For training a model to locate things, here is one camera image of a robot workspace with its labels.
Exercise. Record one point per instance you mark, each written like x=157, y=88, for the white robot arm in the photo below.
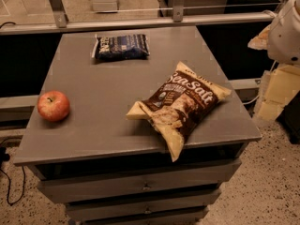
x=281, y=38

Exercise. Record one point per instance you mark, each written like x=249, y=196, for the brown sea salt chip bag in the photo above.
x=178, y=106

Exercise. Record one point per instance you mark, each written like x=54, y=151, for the blue chip bag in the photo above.
x=124, y=47

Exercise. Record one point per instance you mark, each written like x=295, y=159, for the top grey drawer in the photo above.
x=105, y=186

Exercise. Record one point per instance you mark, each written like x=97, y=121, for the grey drawer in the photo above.
x=105, y=186
x=143, y=203
x=191, y=214

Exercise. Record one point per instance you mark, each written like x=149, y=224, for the grey drawer cabinet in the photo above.
x=97, y=138

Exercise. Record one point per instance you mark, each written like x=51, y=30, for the red apple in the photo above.
x=53, y=106

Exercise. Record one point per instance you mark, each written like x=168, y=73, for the middle grey drawer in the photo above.
x=143, y=203

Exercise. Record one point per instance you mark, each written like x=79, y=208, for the bottom grey drawer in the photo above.
x=191, y=214

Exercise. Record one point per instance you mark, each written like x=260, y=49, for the cream foam blocks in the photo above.
x=277, y=89

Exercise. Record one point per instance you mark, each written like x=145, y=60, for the metal railing frame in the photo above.
x=41, y=16

